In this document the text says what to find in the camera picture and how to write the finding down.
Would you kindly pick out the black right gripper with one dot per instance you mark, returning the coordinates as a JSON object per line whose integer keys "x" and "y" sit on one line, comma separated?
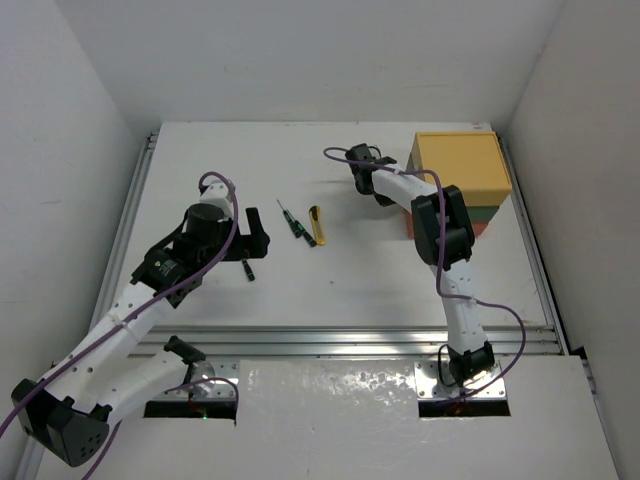
{"x": 384, "y": 200}

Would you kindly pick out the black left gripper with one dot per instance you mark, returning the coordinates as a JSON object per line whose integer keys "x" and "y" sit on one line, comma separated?
{"x": 248, "y": 242}

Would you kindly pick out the yellow utility knife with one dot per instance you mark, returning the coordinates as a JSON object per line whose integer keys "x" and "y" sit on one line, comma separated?
{"x": 314, "y": 214}

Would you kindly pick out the green drawer box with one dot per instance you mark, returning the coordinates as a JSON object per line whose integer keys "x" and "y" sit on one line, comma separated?
{"x": 481, "y": 214}

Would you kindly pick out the red bottom drawer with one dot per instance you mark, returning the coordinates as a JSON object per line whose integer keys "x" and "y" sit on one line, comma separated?
{"x": 478, "y": 227}

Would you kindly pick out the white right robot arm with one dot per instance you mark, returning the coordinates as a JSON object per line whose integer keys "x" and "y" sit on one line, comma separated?
{"x": 443, "y": 237}

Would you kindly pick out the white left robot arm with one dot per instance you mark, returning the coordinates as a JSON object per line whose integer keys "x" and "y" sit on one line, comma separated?
{"x": 74, "y": 406}

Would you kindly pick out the yellow top drawer box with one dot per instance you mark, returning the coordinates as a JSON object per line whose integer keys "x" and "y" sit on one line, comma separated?
{"x": 471, "y": 161}

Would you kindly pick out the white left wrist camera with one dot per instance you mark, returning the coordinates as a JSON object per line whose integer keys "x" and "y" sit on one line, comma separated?
{"x": 218, "y": 194}

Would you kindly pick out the aluminium frame rail front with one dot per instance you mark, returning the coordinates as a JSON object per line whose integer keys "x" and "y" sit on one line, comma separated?
{"x": 326, "y": 342}

